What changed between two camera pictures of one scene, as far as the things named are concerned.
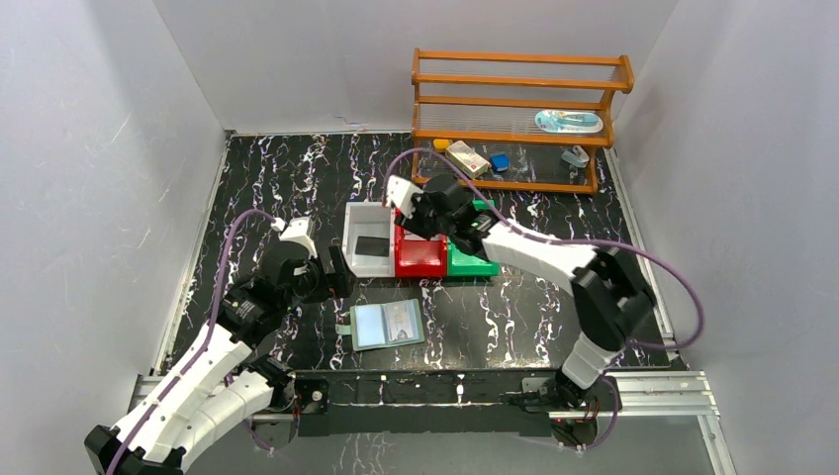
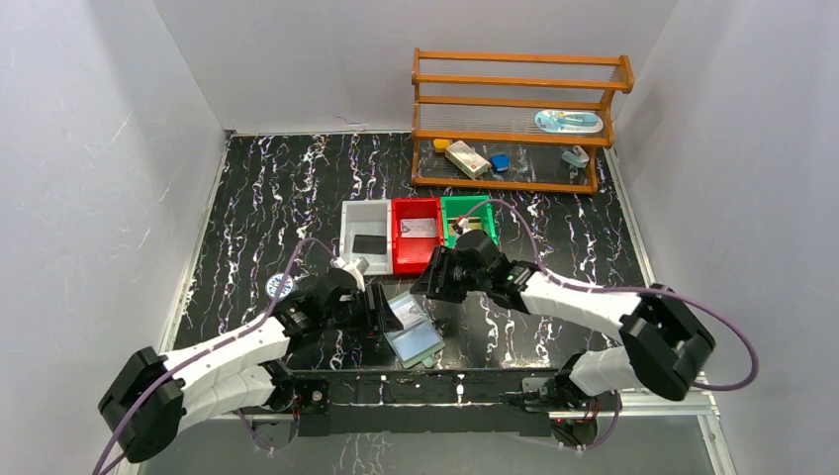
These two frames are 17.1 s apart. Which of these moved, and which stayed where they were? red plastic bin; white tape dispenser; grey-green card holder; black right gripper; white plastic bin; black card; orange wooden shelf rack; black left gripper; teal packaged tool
Moved: black left gripper; grey-green card holder; black right gripper
Stayed: white plastic bin; black card; orange wooden shelf rack; white tape dispenser; red plastic bin; teal packaged tool
